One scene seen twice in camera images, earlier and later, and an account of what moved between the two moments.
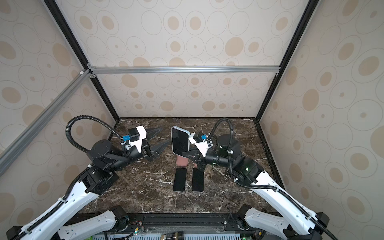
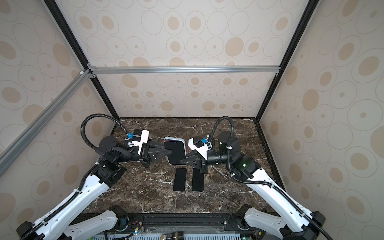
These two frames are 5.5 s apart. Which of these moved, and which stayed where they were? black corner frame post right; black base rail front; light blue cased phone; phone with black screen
Moved: light blue cased phone
Stayed: black base rail front; phone with black screen; black corner frame post right
